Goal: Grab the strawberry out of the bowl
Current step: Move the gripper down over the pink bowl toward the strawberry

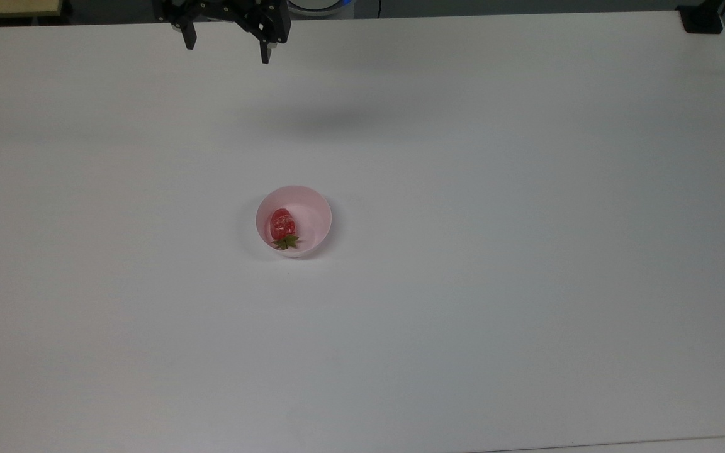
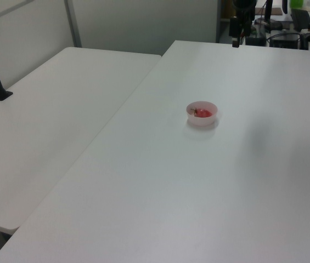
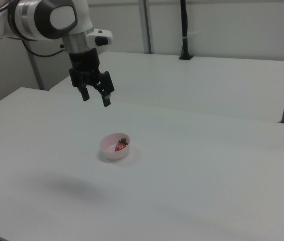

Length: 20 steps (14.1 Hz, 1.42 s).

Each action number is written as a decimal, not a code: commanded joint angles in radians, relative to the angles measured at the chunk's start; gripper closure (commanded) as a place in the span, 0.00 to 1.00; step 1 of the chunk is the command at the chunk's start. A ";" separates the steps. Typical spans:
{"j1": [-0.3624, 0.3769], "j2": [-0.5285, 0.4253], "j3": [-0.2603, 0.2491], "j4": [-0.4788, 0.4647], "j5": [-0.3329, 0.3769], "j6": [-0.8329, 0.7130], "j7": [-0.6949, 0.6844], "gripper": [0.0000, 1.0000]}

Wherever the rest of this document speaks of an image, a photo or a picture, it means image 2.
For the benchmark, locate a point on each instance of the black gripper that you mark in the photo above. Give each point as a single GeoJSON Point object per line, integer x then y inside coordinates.
{"type": "Point", "coordinates": [243, 5]}

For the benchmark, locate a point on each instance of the red strawberry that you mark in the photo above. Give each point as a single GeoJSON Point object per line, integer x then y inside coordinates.
{"type": "Point", "coordinates": [202, 113]}

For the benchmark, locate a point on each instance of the pink plastic bowl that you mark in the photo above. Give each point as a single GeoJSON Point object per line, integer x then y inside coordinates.
{"type": "Point", "coordinates": [200, 120]}

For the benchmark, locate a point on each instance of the black monitor stand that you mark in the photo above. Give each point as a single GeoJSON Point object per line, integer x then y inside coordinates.
{"type": "Point", "coordinates": [268, 16]}

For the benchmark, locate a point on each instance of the black electronics box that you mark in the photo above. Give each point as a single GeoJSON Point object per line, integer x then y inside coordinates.
{"type": "Point", "coordinates": [285, 40]}

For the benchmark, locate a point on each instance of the green cup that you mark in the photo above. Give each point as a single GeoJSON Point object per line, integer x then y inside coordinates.
{"type": "Point", "coordinates": [296, 3]}

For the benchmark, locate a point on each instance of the silver and black device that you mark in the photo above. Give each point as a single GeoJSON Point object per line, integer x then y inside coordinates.
{"type": "Point", "coordinates": [308, 37]}

